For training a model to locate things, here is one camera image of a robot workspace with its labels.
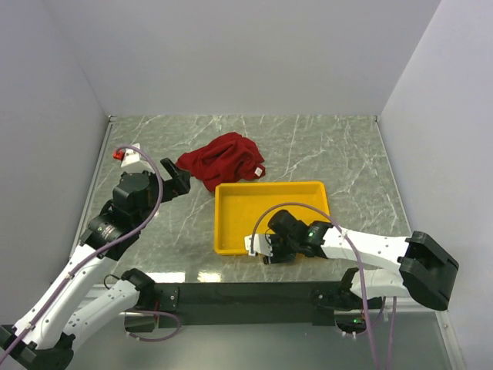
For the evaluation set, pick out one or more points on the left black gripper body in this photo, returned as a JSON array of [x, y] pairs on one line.
[[155, 190]]

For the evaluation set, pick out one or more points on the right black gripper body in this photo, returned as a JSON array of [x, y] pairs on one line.
[[290, 243]]

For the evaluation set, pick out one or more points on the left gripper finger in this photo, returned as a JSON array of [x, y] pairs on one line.
[[182, 182], [174, 172]]

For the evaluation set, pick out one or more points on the red t shirt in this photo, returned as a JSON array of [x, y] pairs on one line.
[[227, 159]]

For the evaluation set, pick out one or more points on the yellow plastic tray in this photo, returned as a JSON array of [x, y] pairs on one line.
[[239, 205]]

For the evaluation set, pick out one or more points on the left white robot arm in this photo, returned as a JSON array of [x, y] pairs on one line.
[[50, 333]]

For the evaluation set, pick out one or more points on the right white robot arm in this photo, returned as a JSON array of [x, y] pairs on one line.
[[416, 267]]

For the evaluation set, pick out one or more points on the black base beam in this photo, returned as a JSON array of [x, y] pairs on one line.
[[256, 303]]

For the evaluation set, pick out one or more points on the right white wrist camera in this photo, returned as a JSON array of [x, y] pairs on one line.
[[258, 244]]

